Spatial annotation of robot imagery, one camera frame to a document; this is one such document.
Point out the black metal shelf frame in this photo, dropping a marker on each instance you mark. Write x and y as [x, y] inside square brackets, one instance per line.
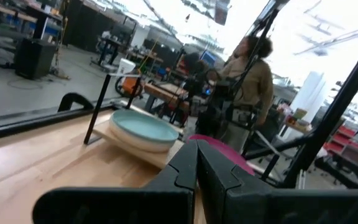
[99, 105]

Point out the pink plate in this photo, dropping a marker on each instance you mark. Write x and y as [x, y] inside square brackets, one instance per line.
[225, 152]

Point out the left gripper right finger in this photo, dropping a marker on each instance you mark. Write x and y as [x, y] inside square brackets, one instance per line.
[259, 205]

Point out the orange machine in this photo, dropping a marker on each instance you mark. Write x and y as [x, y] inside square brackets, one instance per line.
[129, 86]

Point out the black box cabinet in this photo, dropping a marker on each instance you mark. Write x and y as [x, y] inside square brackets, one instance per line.
[34, 57]

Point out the black table edge rail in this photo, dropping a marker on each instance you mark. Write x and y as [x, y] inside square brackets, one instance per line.
[36, 119]

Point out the blue screen monitor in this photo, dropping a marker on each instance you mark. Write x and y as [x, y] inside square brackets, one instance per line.
[208, 58]

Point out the black rig frame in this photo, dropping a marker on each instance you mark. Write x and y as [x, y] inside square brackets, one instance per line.
[331, 118]

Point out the red tool cabinet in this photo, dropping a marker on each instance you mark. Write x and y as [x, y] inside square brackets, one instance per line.
[346, 141]

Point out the black curved bracket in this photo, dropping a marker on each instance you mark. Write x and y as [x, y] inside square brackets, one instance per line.
[73, 98]

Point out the light blue plate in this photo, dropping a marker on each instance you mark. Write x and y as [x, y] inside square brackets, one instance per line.
[143, 129]

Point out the person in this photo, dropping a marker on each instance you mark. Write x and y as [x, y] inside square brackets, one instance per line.
[256, 84]

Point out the wooden workbench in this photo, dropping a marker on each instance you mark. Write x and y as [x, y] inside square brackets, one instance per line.
[166, 93]

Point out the white container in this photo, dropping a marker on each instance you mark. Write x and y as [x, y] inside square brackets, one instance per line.
[125, 66]

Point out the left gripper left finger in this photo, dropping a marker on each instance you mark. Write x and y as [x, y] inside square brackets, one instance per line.
[120, 207]

